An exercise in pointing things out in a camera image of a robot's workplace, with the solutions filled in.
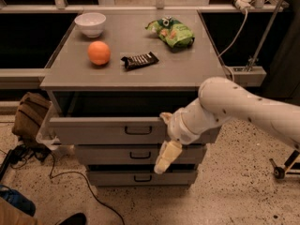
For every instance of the black chocolate bar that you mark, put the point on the black chocolate bar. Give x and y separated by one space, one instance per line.
139 61

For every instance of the black wheeled stand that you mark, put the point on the black wheeled stand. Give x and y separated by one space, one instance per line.
291 166

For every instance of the blue bag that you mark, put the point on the blue bag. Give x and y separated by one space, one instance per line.
16 199

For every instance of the grey middle drawer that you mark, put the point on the grey middle drawer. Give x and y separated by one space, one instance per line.
134 154

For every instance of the grey top drawer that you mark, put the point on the grey top drawer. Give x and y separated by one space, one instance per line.
110 130

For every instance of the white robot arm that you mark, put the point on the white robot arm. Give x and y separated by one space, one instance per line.
220 100

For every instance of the orange fruit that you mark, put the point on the orange fruit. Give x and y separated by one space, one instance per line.
99 53

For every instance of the metal tripod pole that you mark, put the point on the metal tripod pole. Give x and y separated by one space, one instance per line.
252 61

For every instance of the brown bag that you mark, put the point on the brown bag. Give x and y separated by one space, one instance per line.
29 117

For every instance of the clear plastic bin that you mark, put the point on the clear plastic bin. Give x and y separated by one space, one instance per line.
47 136

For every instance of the white bowl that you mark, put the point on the white bowl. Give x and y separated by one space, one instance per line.
91 24

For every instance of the green chip bag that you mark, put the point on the green chip bag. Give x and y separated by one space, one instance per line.
172 32

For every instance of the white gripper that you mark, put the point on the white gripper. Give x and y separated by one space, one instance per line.
177 129

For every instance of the grey drawer cabinet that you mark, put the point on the grey drawer cabinet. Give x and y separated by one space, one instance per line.
78 88

